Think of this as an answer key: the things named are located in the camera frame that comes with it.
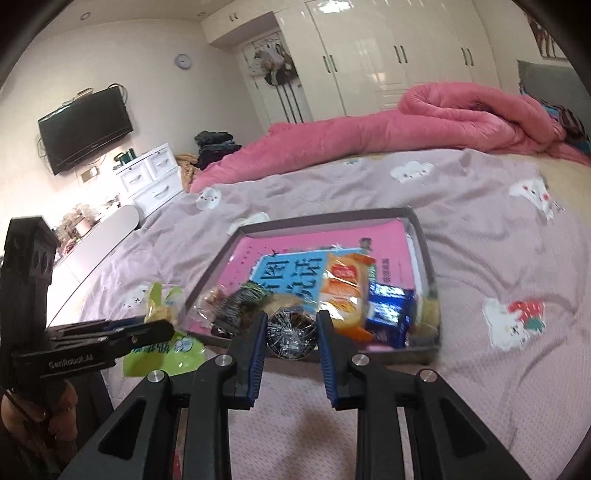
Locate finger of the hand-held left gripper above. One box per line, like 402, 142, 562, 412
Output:
98, 320, 176, 366
46, 318, 155, 341

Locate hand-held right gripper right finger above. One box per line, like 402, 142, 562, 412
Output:
316, 310, 548, 480

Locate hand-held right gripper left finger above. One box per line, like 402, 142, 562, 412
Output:
60, 310, 269, 480

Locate light green snack packet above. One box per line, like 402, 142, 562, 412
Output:
122, 333, 207, 378

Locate green packet with yellow cake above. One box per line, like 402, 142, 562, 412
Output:
144, 282, 183, 324

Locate small black snack packet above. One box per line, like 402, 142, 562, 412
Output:
267, 308, 319, 361

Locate brown chocolate bar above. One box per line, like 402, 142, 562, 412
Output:
217, 282, 273, 335

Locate clear floss cake packet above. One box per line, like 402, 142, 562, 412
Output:
263, 293, 319, 315

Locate clear nut candy packet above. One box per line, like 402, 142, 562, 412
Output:
194, 286, 232, 324

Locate orange biscuit packet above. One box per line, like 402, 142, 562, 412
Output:
318, 251, 375, 342

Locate blue biscuit packet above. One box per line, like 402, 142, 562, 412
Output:
365, 281, 416, 349

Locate yellow candy packet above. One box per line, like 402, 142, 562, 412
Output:
409, 295, 439, 344

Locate dark grey shallow tray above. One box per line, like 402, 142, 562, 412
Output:
178, 207, 441, 365

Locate person's left hand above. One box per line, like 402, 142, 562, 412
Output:
0, 381, 79, 462

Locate group of small bottles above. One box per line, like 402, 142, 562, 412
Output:
53, 203, 121, 250

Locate white oval table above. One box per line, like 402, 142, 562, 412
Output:
46, 204, 139, 328

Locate pink book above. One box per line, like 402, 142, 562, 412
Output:
185, 217, 428, 342

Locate white drawer cabinet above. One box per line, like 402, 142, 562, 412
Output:
115, 143, 184, 217

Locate tan plush cloth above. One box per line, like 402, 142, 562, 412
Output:
175, 154, 199, 192

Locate black television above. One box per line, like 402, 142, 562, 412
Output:
38, 88, 134, 176

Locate purple printed bedsheet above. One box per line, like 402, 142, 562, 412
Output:
78, 150, 591, 480

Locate pile of dark clothes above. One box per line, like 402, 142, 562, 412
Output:
194, 130, 243, 169

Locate pink blanket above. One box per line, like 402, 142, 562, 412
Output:
189, 82, 591, 195

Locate hanging clothes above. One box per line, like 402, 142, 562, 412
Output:
252, 39, 305, 123

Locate beige bed sheet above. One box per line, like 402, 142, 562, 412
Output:
536, 154, 591, 204

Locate white wardrobe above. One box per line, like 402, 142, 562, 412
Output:
203, 0, 504, 125

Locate striped patterned clothes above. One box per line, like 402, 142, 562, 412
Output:
540, 102, 591, 153

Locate grey headboard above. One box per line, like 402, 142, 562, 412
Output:
516, 60, 583, 100

